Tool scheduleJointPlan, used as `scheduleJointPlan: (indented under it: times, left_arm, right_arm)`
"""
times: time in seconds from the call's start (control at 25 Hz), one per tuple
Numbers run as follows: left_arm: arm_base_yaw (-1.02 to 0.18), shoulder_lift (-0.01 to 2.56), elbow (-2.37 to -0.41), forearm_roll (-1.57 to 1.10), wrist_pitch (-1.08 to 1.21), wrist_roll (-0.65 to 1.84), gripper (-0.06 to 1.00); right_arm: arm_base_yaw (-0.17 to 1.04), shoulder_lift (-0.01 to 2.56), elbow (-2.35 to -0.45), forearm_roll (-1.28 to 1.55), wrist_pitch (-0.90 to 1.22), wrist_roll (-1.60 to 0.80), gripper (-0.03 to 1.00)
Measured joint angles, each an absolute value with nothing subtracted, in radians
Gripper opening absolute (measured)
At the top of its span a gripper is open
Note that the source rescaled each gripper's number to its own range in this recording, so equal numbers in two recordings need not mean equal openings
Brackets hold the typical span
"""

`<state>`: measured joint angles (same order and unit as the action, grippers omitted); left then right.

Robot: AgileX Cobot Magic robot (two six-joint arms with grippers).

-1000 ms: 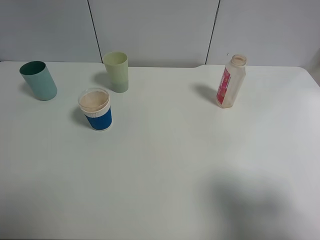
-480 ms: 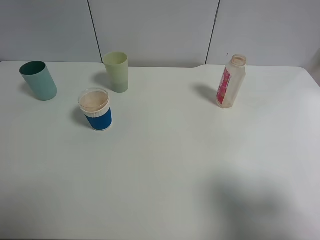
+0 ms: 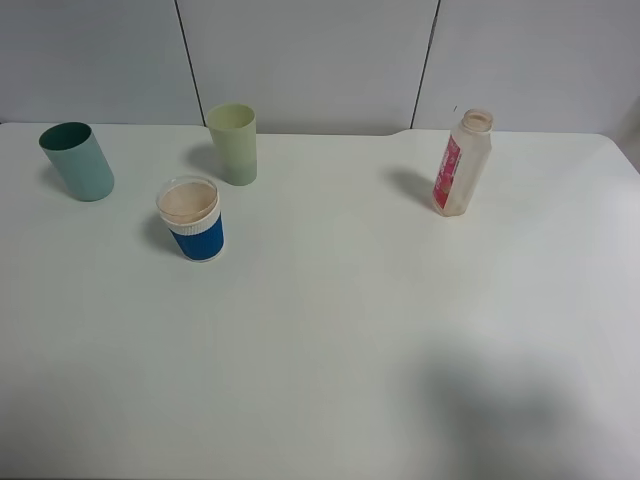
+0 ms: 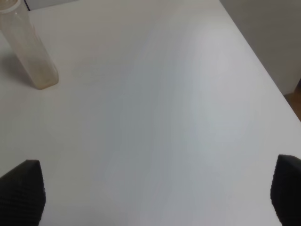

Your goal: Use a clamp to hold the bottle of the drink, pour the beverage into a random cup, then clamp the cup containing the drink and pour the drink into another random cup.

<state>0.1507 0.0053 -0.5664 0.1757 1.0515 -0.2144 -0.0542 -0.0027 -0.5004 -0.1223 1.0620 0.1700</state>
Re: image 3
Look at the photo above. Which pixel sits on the blue sleeved glass cup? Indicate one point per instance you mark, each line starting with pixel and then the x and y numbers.
pixel 190 207

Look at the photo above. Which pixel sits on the pink label drink bottle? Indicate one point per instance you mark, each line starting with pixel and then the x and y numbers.
pixel 465 156

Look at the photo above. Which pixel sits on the teal green plastic cup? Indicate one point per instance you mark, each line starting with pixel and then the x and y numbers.
pixel 76 155

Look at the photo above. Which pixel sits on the pale green plastic cup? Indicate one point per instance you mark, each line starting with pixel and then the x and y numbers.
pixel 233 131

